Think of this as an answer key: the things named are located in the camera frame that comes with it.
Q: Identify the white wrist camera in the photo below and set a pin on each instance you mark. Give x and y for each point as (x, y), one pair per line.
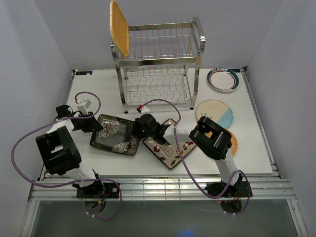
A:
(83, 106)
(143, 109)

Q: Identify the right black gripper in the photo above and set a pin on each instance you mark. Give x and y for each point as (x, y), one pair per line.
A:
(136, 131)

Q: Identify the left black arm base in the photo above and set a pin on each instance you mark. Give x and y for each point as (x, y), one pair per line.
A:
(106, 191)

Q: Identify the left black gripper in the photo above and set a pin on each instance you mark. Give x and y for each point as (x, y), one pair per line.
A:
(93, 125)

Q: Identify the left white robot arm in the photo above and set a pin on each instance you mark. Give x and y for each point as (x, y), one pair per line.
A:
(59, 153)

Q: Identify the round woven bamboo plate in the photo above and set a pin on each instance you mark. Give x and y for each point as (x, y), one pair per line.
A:
(234, 142)

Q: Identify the blue table label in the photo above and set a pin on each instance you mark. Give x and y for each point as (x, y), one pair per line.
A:
(84, 73)
(236, 70)

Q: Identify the aluminium front rail frame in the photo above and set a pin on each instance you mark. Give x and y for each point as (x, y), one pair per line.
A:
(166, 189)

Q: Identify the white plate teal red rim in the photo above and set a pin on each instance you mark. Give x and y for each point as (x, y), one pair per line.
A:
(223, 80)

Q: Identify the left blue table label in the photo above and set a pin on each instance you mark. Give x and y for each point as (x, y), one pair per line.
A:
(84, 73)

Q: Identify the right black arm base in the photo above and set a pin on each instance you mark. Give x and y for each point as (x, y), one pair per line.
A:
(238, 190)

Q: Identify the cream and blue round plate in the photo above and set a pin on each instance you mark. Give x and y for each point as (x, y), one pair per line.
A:
(216, 110)

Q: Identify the steel two-tier dish rack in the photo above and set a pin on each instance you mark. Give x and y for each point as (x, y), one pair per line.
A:
(162, 65)

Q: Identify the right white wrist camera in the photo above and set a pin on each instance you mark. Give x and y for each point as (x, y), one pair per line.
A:
(143, 109)

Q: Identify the right blue table label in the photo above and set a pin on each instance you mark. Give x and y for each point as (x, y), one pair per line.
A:
(236, 70)

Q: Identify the beige floral square plate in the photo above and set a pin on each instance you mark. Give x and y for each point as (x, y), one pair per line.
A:
(165, 149)

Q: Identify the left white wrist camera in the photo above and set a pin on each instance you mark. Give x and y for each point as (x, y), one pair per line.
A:
(83, 106)

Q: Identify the black floral square plate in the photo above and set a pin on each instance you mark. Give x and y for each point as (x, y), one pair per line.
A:
(117, 136)

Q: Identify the square woven bamboo plate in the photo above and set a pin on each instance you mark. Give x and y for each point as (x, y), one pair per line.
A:
(119, 28)

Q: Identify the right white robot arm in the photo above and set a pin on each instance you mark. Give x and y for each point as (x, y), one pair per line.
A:
(212, 139)

